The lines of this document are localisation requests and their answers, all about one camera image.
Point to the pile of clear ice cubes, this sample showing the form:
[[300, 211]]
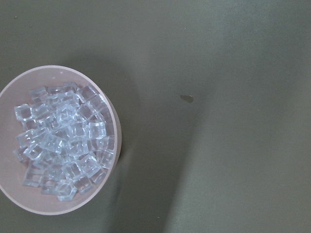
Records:
[[68, 139]]

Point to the pink bowl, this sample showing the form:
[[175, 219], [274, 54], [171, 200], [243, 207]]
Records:
[[11, 170]]

